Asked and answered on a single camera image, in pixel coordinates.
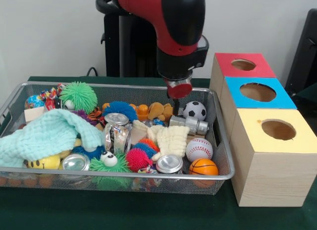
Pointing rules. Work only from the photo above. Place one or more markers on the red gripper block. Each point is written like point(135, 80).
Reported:
point(180, 91)

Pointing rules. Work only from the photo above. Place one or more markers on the silver plastic toy truck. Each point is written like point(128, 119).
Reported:
point(189, 124)

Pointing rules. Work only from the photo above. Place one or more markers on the cream knitted cloth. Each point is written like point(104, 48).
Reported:
point(171, 138)

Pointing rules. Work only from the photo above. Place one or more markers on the large green fuzzy eyed ball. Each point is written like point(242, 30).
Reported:
point(79, 95)

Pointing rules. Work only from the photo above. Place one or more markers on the light blue cloth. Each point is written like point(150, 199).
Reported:
point(49, 133)

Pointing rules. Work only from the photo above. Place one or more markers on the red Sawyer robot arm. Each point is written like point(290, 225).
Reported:
point(173, 21)

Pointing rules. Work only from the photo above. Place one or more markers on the wooden box with three holes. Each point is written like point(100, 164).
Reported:
point(267, 180)

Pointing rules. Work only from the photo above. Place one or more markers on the shallow metal mesh bin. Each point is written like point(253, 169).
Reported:
point(74, 184)

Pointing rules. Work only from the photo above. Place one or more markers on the brown teddy bear plush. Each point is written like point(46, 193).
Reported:
point(158, 111)

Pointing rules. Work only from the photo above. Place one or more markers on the black and white soccer ball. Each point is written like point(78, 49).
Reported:
point(195, 111)

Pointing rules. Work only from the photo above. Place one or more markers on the orange toy brick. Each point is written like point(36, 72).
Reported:
point(143, 112)

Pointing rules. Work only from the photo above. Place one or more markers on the white toy baseball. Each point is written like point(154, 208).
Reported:
point(199, 150)

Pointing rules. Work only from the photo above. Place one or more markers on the orange toy basketball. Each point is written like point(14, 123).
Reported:
point(203, 166)

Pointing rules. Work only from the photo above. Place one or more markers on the small green fuzzy eyed ball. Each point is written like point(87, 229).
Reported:
point(116, 164)

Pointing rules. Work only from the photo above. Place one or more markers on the blue fuzzy eyed ball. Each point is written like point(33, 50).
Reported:
point(95, 152)

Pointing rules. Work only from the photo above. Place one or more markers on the purple spiky ball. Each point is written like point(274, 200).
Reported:
point(83, 114)

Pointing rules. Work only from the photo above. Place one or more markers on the dark green tablecloth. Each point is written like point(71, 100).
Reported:
point(309, 93)
point(148, 215)

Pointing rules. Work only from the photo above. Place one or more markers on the yellow smiley ball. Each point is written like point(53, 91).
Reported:
point(47, 163)

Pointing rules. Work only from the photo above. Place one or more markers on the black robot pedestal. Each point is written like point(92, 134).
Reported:
point(131, 41)

